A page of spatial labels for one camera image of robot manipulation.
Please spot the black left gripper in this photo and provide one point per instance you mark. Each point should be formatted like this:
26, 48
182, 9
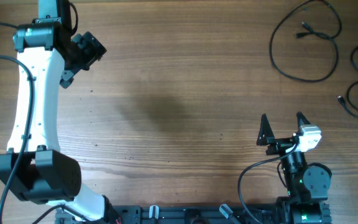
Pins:
93, 50

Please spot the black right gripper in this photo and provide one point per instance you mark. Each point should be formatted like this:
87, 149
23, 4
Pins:
266, 137

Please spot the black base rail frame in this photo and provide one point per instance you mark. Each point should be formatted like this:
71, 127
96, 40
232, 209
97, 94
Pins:
265, 213

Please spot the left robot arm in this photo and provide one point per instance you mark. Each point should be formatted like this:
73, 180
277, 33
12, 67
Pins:
50, 53

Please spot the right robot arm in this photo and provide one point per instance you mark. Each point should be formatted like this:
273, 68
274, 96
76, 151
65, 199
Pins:
307, 184

